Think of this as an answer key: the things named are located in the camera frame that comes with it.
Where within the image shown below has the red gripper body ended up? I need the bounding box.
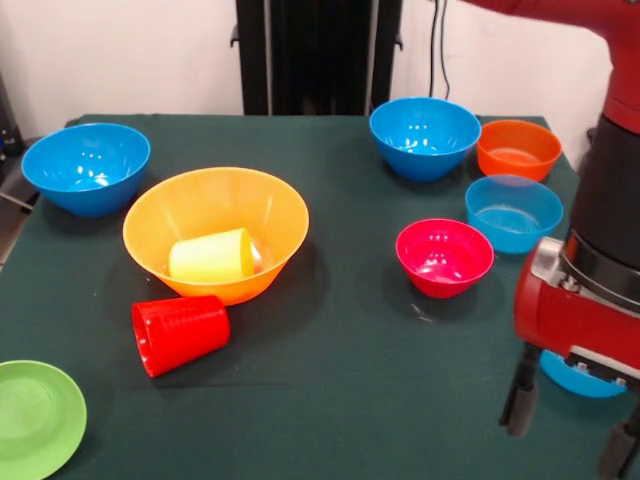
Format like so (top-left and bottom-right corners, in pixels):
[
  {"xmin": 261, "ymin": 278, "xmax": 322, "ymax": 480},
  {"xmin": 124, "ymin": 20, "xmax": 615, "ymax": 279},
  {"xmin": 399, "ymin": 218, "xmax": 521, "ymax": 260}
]
[{"xmin": 513, "ymin": 237, "xmax": 640, "ymax": 387}]

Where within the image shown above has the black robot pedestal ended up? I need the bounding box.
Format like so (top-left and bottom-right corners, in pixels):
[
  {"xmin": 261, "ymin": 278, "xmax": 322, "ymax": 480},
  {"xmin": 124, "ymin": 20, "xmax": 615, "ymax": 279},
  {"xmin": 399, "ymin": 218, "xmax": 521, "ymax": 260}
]
[{"xmin": 230, "ymin": 0, "xmax": 405, "ymax": 117}]

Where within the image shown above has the large yellow bowl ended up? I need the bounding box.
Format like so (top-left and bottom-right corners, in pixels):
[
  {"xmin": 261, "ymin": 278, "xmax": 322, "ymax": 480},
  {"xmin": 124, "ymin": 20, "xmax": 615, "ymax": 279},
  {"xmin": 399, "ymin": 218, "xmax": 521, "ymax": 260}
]
[{"xmin": 122, "ymin": 166, "xmax": 310, "ymax": 307}]

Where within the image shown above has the large blue bowl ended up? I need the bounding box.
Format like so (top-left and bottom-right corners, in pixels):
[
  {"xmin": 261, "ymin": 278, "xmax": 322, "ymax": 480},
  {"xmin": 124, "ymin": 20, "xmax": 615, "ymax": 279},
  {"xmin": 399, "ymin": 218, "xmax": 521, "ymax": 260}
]
[
  {"xmin": 368, "ymin": 96, "xmax": 483, "ymax": 183},
  {"xmin": 20, "ymin": 122, "xmax": 152, "ymax": 219}
]

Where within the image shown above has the black equipment case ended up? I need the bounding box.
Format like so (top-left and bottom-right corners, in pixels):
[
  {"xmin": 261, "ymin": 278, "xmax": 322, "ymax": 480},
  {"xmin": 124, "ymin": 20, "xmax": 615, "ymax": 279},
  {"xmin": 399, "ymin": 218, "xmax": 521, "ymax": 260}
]
[{"xmin": 0, "ymin": 69, "xmax": 25, "ymax": 159}]

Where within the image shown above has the red cup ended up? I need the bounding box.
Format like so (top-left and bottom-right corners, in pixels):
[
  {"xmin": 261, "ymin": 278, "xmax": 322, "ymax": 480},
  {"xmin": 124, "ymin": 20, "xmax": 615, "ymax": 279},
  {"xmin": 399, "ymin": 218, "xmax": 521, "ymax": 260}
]
[{"xmin": 131, "ymin": 295, "xmax": 231, "ymax": 379}]

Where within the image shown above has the pink bowl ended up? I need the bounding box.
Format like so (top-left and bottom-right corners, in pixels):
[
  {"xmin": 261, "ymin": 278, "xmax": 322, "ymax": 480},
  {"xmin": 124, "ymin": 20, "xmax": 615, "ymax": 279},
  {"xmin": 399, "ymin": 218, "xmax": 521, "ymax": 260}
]
[{"xmin": 394, "ymin": 218, "xmax": 496, "ymax": 300}]

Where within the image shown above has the black stand base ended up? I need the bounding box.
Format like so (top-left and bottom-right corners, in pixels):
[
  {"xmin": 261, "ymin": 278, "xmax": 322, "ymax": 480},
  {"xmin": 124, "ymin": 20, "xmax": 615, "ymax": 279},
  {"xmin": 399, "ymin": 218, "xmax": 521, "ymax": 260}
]
[
  {"xmin": 578, "ymin": 126, "xmax": 604, "ymax": 176},
  {"xmin": 0, "ymin": 144, "xmax": 41, "ymax": 211}
]

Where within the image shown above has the dark green tablecloth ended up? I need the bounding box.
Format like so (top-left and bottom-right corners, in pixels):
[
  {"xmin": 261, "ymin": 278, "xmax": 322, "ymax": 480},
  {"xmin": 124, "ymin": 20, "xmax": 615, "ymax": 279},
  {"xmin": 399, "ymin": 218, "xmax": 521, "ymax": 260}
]
[{"xmin": 0, "ymin": 113, "xmax": 640, "ymax": 480}]

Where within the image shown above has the orange bowl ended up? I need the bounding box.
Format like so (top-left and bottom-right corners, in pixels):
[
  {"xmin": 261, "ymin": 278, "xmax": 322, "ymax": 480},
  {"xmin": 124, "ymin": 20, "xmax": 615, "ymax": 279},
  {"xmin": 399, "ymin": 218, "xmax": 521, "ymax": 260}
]
[{"xmin": 476, "ymin": 119, "xmax": 564, "ymax": 183}]

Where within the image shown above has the small blue bowl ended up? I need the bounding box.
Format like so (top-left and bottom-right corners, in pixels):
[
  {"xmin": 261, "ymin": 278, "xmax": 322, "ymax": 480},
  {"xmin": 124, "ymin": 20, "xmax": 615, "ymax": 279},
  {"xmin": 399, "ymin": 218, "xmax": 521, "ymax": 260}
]
[
  {"xmin": 538, "ymin": 349, "xmax": 629, "ymax": 399},
  {"xmin": 464, "ymin": 174, "xmax": 565, "ymax": 255}
]

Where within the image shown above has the green bowl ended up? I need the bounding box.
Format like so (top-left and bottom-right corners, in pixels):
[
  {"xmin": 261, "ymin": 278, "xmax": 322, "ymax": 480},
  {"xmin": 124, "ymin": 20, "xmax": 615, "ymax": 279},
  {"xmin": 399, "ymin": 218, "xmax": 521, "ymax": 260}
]
[{"xmin": 0, "ymin": 360, "xmax": 88, "ymax": 480}]

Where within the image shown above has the black wall cable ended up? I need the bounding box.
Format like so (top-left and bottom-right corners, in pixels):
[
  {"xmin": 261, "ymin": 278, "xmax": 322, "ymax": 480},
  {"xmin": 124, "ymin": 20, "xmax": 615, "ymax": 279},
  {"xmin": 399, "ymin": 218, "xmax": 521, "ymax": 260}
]
[{"xmin": 429, "ymin": 0, "xmax": 454, "ymax": 101}]

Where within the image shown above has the yellow cup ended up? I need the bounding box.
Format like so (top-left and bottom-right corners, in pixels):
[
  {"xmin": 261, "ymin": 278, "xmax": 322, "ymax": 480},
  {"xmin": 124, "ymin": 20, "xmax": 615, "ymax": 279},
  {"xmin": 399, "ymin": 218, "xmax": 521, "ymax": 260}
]
[{"xmin": 168, "ymin": 227, "xmax": 256, "ymax": 282}]

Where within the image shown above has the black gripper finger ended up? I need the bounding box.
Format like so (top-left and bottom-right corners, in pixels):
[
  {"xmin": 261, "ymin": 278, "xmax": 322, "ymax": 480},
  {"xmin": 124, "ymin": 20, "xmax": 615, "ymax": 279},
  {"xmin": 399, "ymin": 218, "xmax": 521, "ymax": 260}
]
[
  {"xmin": 499, "ymin": 343, "xmax": 541, "ymax": 439},
  {"xmin": 597, "ymin": 414, "xmax": 640, "ymax": 480}
]

